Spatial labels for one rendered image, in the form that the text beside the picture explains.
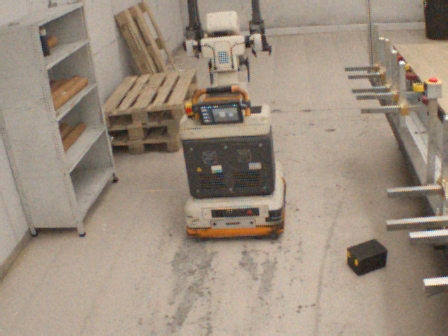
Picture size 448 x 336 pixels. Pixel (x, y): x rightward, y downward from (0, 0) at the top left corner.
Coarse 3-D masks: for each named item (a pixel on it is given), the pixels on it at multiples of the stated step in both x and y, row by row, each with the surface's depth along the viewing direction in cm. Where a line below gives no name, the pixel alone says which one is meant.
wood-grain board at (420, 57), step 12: (396, 48) 406; (408, 48) 404; (420, 48) 401; (432, 48) 398; (444, 48) 396; (408, 60) 371; (420, 60) 369; (432, 60) 366; (444, 60) 364; (420, 72) 341; (432, 72) 339; (444, 72) 337; (444, 84) 314; (444, 96) 294; (444, 108) 277
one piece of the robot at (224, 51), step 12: (240, 36) 336; (204, 48) 341; (216, 48) 340; (228, 48) 339; (240, 48) 338; (216, 60) 342; (228, 60) 341; (216, 72) 352; (228, 72) 350; (216, 84) 364; (228, 84) 353; (240, 84) 353
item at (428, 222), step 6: (432, 216) 189; (438, 216) 189; (444, 216) 188; (390, 222) 191; (396, 222) 190; (402, 222) 189; (408, 222) 189; (414, 222) 188; (420, 222) 188; (426, 222) 187; (432, 222) 187; (438, 222) 187; (444, 222) 187; (390, 228) 190; (396, 228) 190; (402, 228) 190; (408, 228) 189; (414, 228) 189
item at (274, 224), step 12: (276, 168) 378; (276, 180) 361; (276, 192) 346; (192, 204) 345; (204, 204) 344; (216, 204) 342; (228, 204) 341; (240, 204) 339; (252, 204) 338; (276, 204) 336; (192, 216) 345; (276, 216) 338; (192, 228) 350; (204, 228) 348; (216, 228) 346; (228, 228) 345; (240, 228) 344; (252, 228) 343; (264, 228) 342; (276, 228) 340
